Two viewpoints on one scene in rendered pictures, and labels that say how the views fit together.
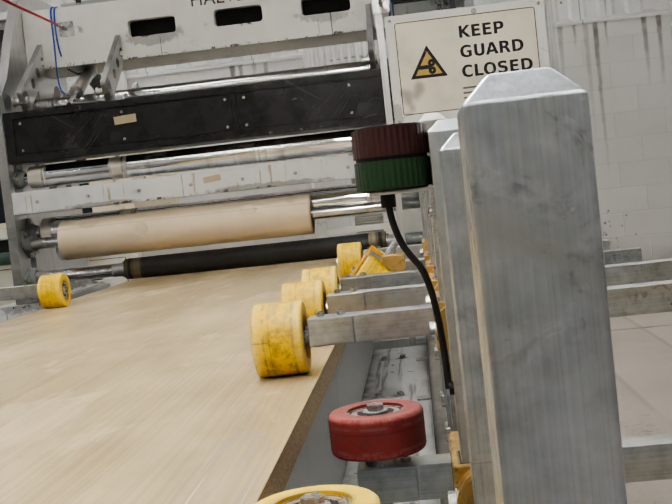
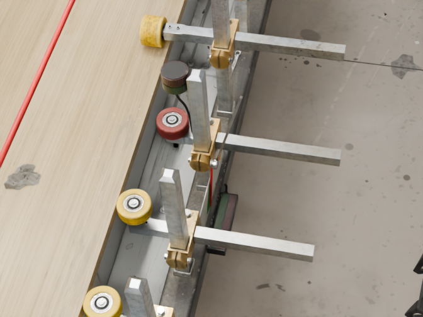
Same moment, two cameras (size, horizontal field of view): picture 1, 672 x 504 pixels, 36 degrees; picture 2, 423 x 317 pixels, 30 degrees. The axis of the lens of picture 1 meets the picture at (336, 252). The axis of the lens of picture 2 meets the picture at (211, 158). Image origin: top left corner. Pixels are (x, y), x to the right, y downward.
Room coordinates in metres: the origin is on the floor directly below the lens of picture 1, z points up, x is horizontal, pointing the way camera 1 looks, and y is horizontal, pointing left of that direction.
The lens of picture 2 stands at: (-0.31, -0.35, 2.41)
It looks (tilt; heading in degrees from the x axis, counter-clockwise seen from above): 54 degrees down; 12
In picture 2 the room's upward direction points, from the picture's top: 5 degrees counter-clockwise
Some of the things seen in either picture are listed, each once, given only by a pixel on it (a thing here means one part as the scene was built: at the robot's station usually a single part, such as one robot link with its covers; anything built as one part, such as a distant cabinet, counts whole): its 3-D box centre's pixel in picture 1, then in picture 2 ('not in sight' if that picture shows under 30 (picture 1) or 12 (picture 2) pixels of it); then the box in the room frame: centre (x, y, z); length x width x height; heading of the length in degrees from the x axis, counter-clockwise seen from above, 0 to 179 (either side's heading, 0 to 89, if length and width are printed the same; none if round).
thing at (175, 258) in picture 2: not in sight; (182, 239); (0.57, -0.08, 0.81); 0.14 x 0.06 x 0.05; 175
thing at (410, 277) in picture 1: (477, 272); not in sight; (1.58, -0.22, 0.95); 0.50 x 0.04 x 0.04; 85
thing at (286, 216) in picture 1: (250, 220); not in sight; (3.19, 0.25, 1.05); 1.43 x 0.12 x 0.12; 85
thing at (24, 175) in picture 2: not in sight; (21, 174); (0.65, 0.31, 0.91); 0.09 x 0.07 x 0.02; 120
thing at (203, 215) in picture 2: not in sight; (212, 184); (0.77, -0.12, 0.75); 0.26 x 0.01 x 0.10; 175
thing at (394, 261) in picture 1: (378, 269); not in sight; (1.85, -0.07, 0.95); 0.10 x 0.04 x 0.10; 85
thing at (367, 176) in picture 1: (393, 174); (175, 81); (0.80, -0.05, 1.10); 0.06 x 0.06 x 0.02
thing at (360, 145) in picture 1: (389, 142); (174, 73); (0.80, -0.05, 1.13); 0.06 x 0.06 x 0.02
